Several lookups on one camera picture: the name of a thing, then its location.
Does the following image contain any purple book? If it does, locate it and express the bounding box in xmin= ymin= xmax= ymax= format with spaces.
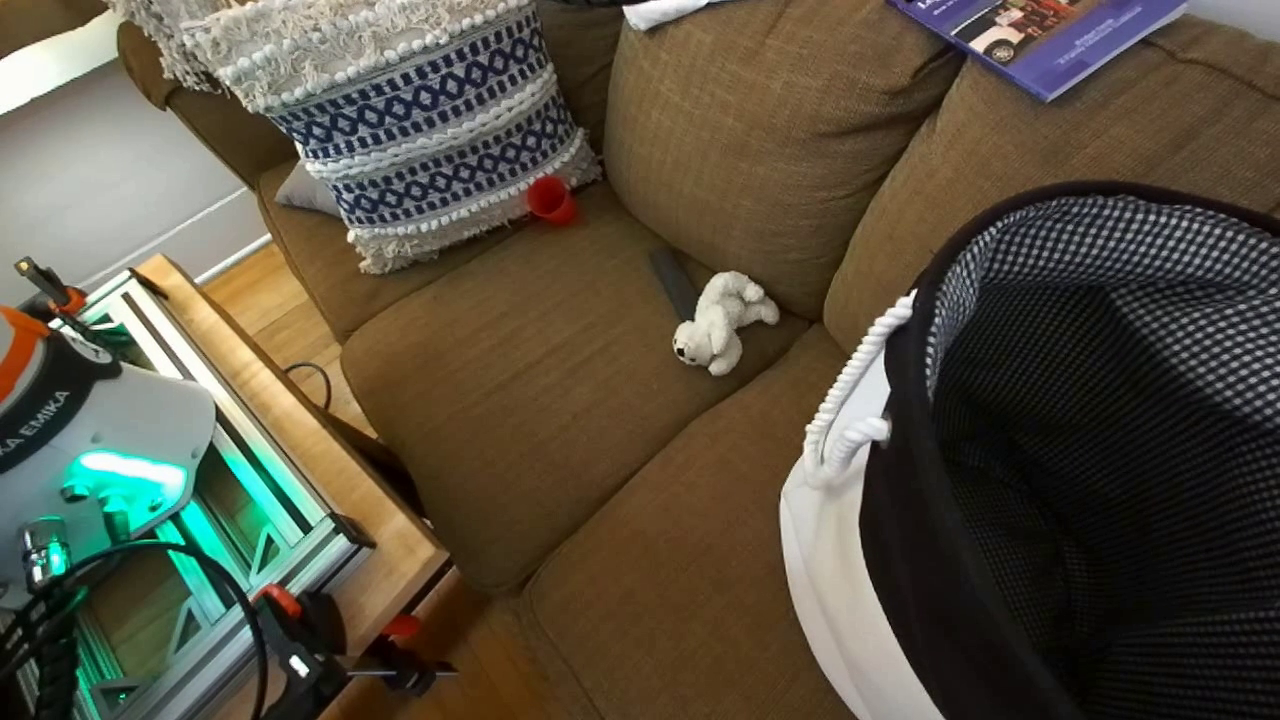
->
xmin=889 ymin=0 xmax=1189 ymax=104

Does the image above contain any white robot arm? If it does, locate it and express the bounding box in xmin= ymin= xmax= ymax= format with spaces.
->
xmin=0 ymin=305 xmax=217 ymax=613

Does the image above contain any brown fabric couch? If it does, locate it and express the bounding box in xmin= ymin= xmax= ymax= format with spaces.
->
xmin=114 ymin=0 xmax=1280 ymax=720

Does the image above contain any white cloth on backrest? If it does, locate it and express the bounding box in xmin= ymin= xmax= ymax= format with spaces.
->
xmin=620 ymin=0 xmax=720 ymax=33

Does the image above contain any small white plush toy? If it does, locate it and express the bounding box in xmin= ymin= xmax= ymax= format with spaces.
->
xmin=671 ymin=273 xmax=781 ymax=376

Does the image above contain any black remote control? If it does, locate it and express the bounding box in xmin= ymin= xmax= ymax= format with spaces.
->
xmin=649 ymin=247 xmax=696 ymax=319

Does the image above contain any red small object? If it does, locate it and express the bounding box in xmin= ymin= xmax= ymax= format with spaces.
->
xmin=522 ymin=178 xmax=577 ymax=227

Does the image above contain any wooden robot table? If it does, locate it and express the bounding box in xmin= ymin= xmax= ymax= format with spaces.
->
xmin=21 ymin=269 xmax=443 ymax=720

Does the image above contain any white black tote bag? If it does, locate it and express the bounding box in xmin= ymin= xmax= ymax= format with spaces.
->
xmin=781 ymin=185 xmax=1280 ymax=720

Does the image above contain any red black clamp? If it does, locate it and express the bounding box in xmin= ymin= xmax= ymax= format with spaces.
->
xmin=251 ymin=584 xmax=451 ymax=720

